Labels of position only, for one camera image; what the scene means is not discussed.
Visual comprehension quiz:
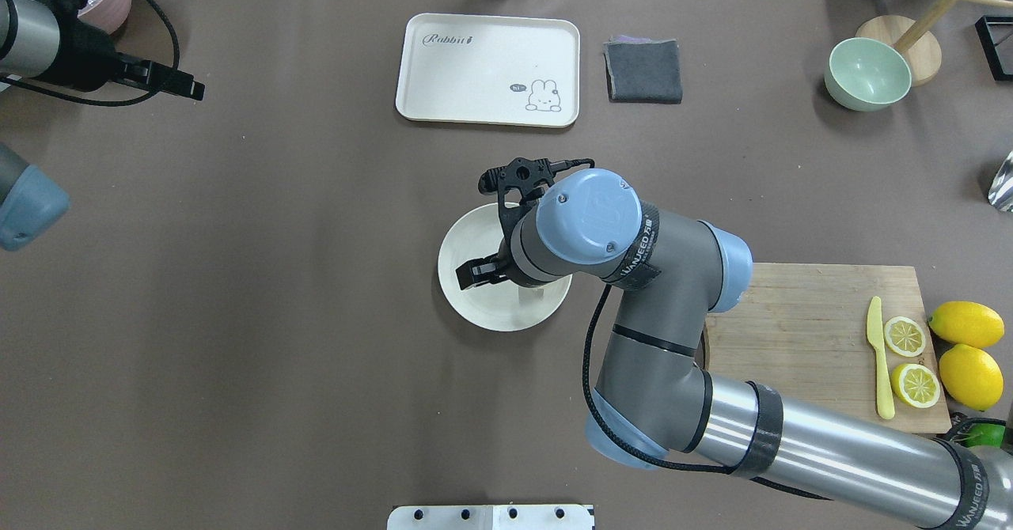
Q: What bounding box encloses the grey folded cloth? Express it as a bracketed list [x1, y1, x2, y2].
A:
[604, 36, 684, 104]

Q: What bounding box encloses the cream rabbit tray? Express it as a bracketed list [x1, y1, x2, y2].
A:
[395, 13, 580, 127]

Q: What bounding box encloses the yellow plastic knife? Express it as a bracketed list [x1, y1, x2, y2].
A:
[865, 296, 897, 421]

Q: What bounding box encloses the lemon half outer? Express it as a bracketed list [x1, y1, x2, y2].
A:
[883, 316, 930, 358]

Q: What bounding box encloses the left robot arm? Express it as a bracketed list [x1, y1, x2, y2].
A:
[1, 0, 205, 252]

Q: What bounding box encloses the whole lemon near lime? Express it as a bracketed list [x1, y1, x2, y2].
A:
[938, 345, 1004, 411]

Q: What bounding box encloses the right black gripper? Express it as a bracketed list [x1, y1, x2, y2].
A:
[456, 157, 596, 290]

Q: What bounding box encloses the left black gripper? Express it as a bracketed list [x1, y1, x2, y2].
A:
[2, 0, 206, 101]

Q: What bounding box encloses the pink bowl of ice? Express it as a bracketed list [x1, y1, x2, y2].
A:
[78, 0, 131, 35]

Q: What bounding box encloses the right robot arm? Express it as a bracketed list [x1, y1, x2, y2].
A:
[455, 157, 1011, 529]

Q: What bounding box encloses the wooden cup tree stand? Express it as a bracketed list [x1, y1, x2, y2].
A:
[856, 0, 1011, 87]

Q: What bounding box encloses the wooden cutting board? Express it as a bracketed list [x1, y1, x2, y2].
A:
[699, 263, 950, 435]

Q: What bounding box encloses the black glass rack tray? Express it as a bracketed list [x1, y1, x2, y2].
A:
[975, 15, 1012, 82]

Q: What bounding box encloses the lemon half near lime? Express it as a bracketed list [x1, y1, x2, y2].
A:
[890, 363, 942, 410]

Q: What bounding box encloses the green ceramic bowl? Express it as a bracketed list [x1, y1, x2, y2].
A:
[822, 37, 914, 112]

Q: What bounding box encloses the white round plate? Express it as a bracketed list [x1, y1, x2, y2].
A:
[437, 203, 572, 332]

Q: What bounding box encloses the steel ice scoop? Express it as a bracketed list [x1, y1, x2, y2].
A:
[985, 151, 1013, 213]

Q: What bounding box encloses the green lime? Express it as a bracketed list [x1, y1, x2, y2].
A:
[962, 422, 1006, 448]

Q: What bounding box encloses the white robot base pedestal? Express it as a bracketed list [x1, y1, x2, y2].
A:
[386, 502, 597, 529]

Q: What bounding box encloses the whole lemon outer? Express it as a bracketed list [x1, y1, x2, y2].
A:
[928, 301, 1005, 349]

